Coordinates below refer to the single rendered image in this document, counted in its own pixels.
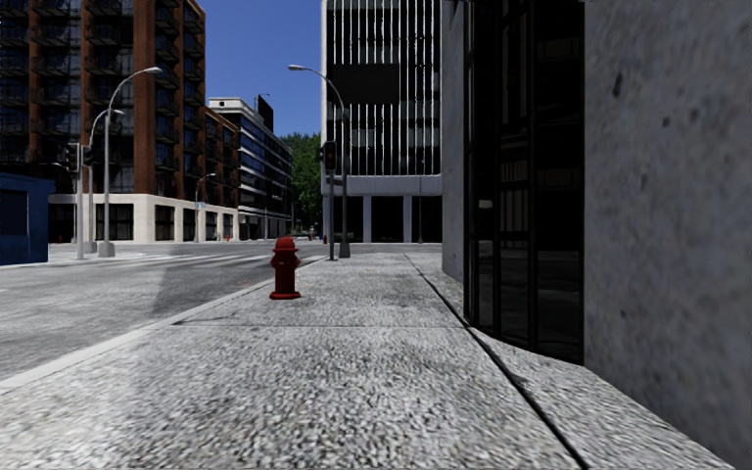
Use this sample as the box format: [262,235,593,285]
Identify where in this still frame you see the pale concrete tower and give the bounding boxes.
[320,0,444,245]

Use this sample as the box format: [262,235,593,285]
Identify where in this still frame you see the traffic light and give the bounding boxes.
[51,141,87,261]
[317,140,339,262]

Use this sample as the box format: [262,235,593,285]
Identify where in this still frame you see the trees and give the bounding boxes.
[279,131,324,235]

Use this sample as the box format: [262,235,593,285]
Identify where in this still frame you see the grey street lamp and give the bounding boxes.
[287,64,352,259]
[97,66,164,259]
[193,172,217,244]
[82,108,125,255]

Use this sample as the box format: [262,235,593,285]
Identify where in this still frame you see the glass office building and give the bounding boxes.
[208,93,295,241]

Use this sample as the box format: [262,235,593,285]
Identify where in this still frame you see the red brick building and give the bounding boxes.
[0,0,241,245]

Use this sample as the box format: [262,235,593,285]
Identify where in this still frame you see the pale concrete building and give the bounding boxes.
[440,0,752,470]

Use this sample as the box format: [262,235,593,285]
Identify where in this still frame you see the blue booth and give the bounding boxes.
[0,172,57,266]

